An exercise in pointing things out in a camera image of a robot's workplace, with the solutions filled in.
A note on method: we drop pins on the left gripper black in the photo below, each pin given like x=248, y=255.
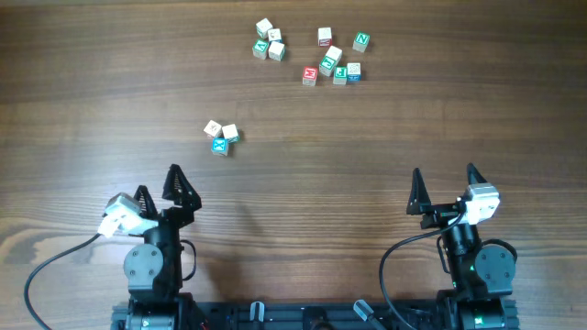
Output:
x=170, y=216

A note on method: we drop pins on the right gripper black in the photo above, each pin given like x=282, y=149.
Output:
x=421, y=203

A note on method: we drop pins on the blue letter X block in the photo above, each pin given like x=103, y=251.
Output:
x=220, y=146

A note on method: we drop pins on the shell picture block red side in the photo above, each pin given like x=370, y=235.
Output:
x=213, y=129

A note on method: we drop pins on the horse picture block green side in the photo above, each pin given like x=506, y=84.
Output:
x=230, y=133

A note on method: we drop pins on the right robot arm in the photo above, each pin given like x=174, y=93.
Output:
x=482, y=271

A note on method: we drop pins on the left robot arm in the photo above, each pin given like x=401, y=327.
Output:
x=154, y=267

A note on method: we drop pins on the spiral picture block blue side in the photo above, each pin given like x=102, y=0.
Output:
x=354, y=71

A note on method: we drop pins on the green letter F block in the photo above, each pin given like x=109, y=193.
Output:
x=340, y=75

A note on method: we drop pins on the green letter N block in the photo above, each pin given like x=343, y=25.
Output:
x=361, y=41

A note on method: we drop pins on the plain block upper middle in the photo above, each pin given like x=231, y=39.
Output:
x=334, y=53

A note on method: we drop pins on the red letter M block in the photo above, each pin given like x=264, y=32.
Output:
x=309, y=76

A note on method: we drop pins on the green letter V block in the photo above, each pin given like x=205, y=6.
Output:
x=260, y=49

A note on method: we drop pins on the plain block green side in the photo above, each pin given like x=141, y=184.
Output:
x=276, y=51

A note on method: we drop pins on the animal picture block blue side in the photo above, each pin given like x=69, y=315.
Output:
x=275, y=35

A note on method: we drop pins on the plain top block teal side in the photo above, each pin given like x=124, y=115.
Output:
x=263, y=27

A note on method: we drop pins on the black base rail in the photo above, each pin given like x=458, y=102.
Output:
x=420, y=314

